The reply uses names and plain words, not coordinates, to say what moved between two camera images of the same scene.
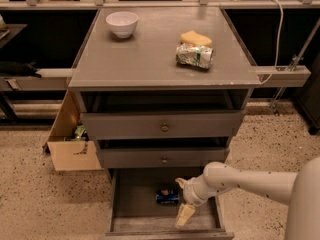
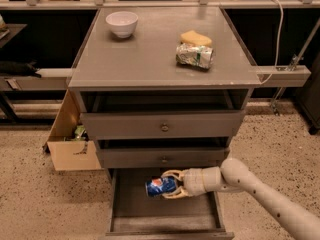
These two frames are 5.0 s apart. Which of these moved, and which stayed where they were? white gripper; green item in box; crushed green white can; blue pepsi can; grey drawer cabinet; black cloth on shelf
Moved: blue pepsi can; white gripper
Stayed: black cloth on shelf; grey drawer cabinet; crushed green white can; green item in box
